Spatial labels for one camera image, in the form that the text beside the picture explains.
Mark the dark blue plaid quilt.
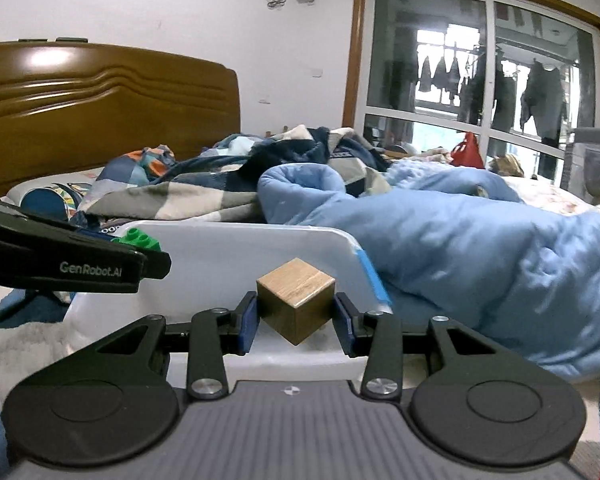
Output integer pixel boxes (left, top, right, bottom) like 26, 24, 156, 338
77, 125, 397, 224

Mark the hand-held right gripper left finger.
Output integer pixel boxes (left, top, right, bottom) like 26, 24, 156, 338
87, 292, 259, 402

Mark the light blue blanket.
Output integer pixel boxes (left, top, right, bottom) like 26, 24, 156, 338
257, 162, 600, 370

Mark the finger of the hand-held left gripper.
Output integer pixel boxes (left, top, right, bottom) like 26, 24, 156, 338
136, 251, 173, 282
0, 197, 115, 247

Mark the colourful patterned pillow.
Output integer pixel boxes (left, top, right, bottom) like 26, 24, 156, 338
19, 180, 101, 224

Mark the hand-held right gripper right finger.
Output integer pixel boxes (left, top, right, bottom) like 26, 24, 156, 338
333, 294, 502, 404

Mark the white plastic container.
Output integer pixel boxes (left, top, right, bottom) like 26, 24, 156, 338
62, 219, 393, 391

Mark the grey storage box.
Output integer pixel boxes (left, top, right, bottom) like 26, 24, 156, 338
561, 127, 600, 207

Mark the red bag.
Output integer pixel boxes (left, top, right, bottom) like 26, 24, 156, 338
450, 131, 485, 169

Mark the wooden headboard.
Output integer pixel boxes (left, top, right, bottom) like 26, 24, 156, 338
0, 40, 242, 202

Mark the wooden cube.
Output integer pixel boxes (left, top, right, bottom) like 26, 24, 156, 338
256, 257, 337, 346

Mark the wooden framed sliding window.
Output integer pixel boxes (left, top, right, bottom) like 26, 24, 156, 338
342, 0, 600, 192

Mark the row of hanging clothes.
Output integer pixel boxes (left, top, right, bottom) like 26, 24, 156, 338
414, 44, 572, 142

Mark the green toy brick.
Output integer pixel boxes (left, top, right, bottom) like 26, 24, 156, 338
110, 228, 166, 254

